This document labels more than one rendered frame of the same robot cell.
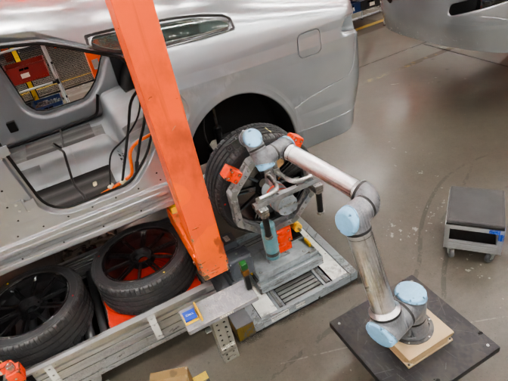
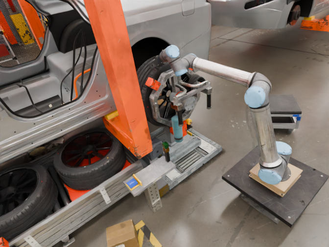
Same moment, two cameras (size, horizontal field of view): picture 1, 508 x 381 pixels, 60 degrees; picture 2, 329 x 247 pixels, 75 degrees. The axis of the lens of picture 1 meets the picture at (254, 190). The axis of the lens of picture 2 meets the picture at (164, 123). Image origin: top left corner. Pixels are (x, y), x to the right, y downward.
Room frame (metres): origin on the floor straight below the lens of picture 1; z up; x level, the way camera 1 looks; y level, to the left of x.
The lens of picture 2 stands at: (0.49, 0.42, 1.82)
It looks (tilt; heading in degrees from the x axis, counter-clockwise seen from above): 36 degrees down; 347
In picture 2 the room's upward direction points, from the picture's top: 9 degrees counter-clockwise
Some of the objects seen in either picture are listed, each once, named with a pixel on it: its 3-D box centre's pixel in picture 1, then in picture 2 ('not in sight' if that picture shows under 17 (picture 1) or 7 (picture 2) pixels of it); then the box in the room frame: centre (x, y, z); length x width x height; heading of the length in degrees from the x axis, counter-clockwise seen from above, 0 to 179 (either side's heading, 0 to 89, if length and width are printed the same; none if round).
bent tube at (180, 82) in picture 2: (294, 168); (193, 78); (2.05, -0.24, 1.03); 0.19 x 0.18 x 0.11; 20
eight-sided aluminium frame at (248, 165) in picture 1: (272, 191); (176, 97); (2.13, -0.11, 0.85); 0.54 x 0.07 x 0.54; 110
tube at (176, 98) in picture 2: (262, 181); (175, 87); (1.98, -0.06, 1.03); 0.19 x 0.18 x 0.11; 20
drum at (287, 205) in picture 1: (278, 196); (181, 99); (2.06, -0.13, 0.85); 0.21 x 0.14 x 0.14; 20
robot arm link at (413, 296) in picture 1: (409, 302); (278, 155); (1.39, -0.64, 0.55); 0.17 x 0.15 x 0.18; 125
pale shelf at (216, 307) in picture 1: (218, 305); (150, 174); (1.72, 0.33, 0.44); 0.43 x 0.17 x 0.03; 110
